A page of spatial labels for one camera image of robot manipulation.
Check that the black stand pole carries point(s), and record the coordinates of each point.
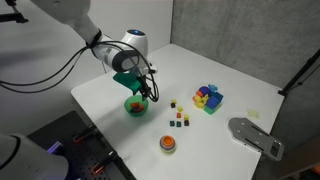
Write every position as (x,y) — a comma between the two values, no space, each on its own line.
(300,74)

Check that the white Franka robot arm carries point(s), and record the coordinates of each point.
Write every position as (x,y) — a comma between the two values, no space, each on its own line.
(110,53)

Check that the black perforated base board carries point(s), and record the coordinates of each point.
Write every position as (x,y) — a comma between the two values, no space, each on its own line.
(83,151)

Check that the small dark red block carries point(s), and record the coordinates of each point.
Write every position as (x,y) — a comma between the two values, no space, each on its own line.
(186,122)

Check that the black camera stand bracket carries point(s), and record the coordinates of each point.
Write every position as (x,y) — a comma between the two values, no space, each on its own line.
(13,16)

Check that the orange toy piece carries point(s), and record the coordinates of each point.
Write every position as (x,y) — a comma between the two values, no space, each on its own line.
(198,94)

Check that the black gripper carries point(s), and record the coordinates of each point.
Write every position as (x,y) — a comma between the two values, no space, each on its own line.
(141,82)

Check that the black clamp orange tip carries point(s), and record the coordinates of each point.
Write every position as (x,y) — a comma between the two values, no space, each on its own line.
(105,163)
(83,134)

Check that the small orange block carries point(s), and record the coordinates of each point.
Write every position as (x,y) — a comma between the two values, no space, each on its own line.
(178,115)

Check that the small yellow block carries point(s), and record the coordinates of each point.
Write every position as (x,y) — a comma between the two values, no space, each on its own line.
(173,101)
(186,117)
(180,108)

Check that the small black block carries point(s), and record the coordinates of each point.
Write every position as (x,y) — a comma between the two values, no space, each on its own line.
(134,110)
(173,105)

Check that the rainbow stacking cups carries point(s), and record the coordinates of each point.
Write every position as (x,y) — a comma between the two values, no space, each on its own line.
(167,144)

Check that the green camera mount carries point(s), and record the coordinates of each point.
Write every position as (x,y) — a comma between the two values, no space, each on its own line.
(128,81)

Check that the gray metal mounting plate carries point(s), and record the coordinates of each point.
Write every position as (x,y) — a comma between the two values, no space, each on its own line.
(253,136)

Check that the large blue toy block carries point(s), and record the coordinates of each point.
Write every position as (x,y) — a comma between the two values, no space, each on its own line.
(216,97)

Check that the purple toy piece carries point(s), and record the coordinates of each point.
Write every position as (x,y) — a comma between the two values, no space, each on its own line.
(203,90)

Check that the purple glowing indicator light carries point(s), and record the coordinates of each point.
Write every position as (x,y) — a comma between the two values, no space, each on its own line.
(55,146)

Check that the small dark green block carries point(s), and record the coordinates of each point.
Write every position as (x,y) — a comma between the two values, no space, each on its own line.
(178,124)
(172,123)

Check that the green plastic bowl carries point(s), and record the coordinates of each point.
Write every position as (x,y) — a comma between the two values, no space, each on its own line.
(131,112)

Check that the pale yellow sticker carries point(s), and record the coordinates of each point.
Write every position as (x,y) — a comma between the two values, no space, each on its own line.
(253,113)

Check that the large green toy block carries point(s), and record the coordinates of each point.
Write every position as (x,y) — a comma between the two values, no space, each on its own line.
(210,109)

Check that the light blue toy piece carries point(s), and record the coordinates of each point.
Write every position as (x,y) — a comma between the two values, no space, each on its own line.
(212,87)

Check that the yellow toy piece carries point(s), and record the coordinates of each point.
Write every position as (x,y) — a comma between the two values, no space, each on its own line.
(201,101)

